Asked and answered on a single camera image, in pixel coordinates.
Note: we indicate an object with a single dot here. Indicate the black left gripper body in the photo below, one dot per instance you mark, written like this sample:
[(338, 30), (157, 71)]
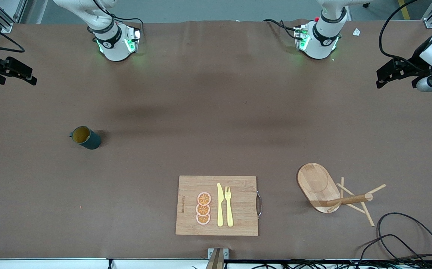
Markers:
[(413, 65)]

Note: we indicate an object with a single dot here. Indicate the white table edge rail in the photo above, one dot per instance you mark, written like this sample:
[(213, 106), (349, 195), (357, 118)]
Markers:
[(51, 263)]

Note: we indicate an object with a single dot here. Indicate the brown camera post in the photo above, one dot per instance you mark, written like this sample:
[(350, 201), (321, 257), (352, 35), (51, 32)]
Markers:
[(216, 261)]

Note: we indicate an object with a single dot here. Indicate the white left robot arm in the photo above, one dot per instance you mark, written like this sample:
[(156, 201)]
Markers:
[(322, 45)]

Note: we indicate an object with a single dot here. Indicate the grey metal bracket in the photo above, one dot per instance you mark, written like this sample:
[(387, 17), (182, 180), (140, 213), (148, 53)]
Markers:
[(226, 252)]

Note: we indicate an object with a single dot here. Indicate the brown table cover mat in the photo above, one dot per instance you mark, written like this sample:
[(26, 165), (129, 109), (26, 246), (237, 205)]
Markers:
[(126, 186)]

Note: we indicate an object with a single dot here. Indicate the yellow plastic fork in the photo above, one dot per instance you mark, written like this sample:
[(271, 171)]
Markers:
[(229, 213)]

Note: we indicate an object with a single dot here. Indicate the white paper scrap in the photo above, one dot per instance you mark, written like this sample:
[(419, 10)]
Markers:
[(356, 32)]

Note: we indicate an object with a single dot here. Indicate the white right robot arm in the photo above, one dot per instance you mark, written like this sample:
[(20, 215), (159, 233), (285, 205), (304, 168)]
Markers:
[(115, 48)]

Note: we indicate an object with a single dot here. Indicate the yellow plastic knife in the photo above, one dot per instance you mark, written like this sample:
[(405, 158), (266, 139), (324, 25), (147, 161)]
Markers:
[(220, 209)]

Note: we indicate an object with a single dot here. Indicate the bamboo cutting board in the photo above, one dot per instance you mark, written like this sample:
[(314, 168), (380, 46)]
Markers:
[(238, 201)]

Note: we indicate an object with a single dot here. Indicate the wooden cup rack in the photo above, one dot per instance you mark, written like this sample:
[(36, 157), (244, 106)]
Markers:
[(316, 183)]

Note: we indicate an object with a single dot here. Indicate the black caster wheel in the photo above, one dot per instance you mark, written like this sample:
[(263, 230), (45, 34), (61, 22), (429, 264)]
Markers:
[(367, 4)]

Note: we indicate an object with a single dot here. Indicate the dark teal cup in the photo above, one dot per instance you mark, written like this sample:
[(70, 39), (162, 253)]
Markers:
[(92, 142)]

